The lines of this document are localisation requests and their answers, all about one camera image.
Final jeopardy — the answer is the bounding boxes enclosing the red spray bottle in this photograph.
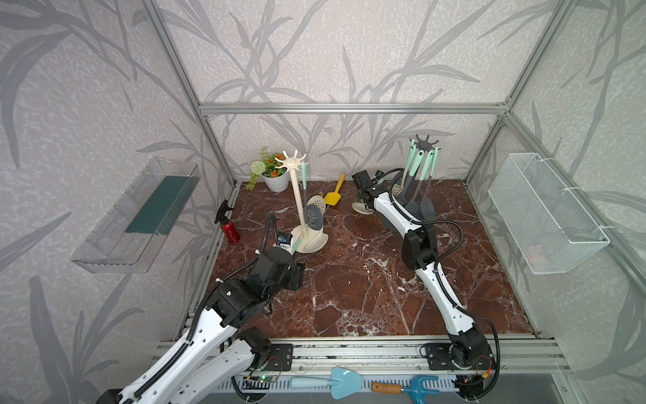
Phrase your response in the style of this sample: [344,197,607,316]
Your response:
[215,200,241,244]

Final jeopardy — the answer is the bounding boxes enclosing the blue garden fork wooden handle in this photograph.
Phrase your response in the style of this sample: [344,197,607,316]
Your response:
[371,375,441,404]

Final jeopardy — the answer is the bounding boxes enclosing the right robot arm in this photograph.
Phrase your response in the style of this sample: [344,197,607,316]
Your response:
[352,170,500,370]

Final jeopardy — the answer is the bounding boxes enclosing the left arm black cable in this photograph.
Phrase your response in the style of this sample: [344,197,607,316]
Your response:
[130,210,279,402]

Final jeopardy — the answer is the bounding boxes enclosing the grey skimmer green handle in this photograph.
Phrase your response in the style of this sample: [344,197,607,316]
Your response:
[400,140,417,187]
[398,150,426,206]

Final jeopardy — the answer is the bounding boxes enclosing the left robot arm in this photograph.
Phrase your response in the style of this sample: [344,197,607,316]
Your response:
[98,247,306,403]

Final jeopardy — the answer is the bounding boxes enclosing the dark grey utensil rack stand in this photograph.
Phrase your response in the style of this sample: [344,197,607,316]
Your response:
[393,135,437,183]

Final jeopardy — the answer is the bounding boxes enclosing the clear plastic wall shelf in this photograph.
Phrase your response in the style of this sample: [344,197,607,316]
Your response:
[71,158,201,274]

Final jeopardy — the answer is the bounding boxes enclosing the cream utensil rack stand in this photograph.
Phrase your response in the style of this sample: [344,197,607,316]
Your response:
[282,151,306,225]

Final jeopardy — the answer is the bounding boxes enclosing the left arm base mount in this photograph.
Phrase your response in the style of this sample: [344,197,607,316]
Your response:
[248,343,294,372]

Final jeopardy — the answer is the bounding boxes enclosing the white wire mesh basket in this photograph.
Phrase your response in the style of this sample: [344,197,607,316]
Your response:
[488,153,610,274]

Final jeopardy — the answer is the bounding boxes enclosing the yellow toy shovel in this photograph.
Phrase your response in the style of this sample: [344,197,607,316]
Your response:
[324,173,346,206]

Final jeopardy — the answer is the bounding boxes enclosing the large cream skimmer green handle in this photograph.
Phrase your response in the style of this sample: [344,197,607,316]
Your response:
[392,179,403,196]

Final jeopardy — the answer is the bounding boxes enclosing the potted artificial plant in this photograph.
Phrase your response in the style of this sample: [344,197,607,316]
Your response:
[246,146,289,193]

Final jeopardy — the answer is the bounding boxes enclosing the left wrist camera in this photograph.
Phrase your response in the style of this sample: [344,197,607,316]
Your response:
[274,231,295,254]

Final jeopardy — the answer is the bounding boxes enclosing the light blue garden trowel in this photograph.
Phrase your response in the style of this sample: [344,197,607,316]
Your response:
[289,367,363,400]

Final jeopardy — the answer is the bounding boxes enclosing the small cream skimmer green handle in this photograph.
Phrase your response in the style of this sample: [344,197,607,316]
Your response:
[352,201,374,215]

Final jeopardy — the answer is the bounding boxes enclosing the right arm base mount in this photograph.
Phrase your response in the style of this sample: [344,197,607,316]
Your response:
[419,343,496,372]

